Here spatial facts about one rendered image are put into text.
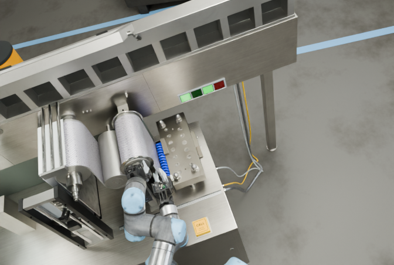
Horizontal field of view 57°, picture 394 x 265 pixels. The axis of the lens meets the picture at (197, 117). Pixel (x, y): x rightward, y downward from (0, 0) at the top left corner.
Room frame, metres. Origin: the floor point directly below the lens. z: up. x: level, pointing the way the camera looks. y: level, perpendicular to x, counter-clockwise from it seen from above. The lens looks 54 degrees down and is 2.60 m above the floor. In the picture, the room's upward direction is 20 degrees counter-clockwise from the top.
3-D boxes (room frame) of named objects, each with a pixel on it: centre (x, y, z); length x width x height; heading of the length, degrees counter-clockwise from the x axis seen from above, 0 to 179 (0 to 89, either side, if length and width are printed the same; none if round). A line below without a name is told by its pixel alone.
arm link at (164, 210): (0.66, 0.26, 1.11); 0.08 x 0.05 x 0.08; 90
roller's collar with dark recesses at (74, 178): (0.83, 0.57, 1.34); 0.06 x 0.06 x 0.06; 0
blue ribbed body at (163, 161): (0.98, 0.24, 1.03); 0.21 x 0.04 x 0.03; 0
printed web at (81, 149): (0.98, 0.45, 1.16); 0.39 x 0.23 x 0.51; 90
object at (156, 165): (0.98, 0.26, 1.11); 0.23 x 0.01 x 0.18; 0
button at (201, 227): (0.63, 0.16, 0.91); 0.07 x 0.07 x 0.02; 0
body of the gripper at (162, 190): (0.74, 0.26, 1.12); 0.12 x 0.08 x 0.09; 0
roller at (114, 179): (0.98, 0.44, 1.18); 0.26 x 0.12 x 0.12; 0
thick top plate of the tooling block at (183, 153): (1.02, 0.14, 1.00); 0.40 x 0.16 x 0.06; 0
